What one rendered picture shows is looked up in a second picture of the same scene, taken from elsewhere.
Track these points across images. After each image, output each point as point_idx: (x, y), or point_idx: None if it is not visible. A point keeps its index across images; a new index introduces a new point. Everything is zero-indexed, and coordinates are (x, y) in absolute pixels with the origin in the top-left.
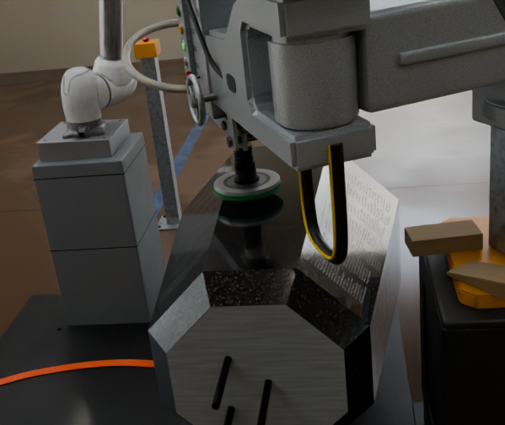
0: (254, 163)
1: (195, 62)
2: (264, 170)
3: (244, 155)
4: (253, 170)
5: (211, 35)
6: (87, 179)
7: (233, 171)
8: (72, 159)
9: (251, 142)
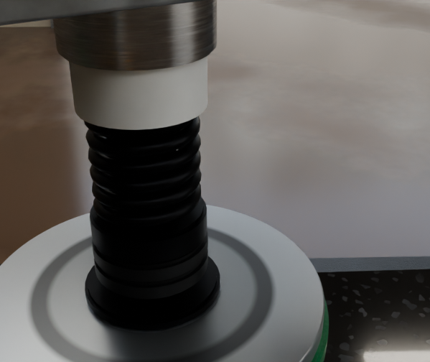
0: (133, 235)
1: None
2: (286, 340)
3: (88, 157)
4: (111, 263)
5: None
6: None
7: (282, 237)
8: None
9: (102, 107)
